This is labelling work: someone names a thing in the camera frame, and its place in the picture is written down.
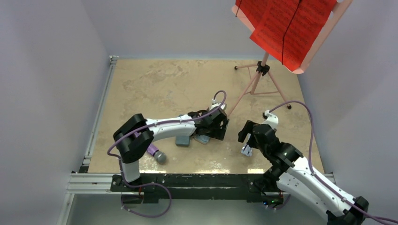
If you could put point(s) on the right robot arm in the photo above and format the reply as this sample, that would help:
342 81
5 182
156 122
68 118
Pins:
291 173

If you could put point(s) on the white folded glasses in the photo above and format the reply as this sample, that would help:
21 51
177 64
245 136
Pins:
246 150

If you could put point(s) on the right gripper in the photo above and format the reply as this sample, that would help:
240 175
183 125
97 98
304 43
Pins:
246 129

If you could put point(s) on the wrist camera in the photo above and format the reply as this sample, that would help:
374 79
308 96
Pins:
216 104
270 119

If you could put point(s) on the teal glasses case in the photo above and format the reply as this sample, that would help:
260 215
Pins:
183 140

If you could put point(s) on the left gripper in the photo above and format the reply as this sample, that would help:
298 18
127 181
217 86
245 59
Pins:
218 133

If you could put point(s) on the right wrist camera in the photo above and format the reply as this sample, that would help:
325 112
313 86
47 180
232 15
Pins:
270 119

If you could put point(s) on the red sheet music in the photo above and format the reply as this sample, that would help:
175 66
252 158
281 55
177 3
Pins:
286 29

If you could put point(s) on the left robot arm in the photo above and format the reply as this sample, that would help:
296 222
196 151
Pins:
136 135

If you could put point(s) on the purple microphone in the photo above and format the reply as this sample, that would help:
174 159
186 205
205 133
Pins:
158 155

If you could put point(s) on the pink glasses case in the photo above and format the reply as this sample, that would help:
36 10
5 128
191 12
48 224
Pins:
203 139

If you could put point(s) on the aluminium frame rail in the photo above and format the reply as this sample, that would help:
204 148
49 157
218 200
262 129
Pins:
167 88

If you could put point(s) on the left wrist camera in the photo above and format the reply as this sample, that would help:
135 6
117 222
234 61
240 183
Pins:
216 104

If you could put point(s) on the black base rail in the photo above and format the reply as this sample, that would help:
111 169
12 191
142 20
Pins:
151 187

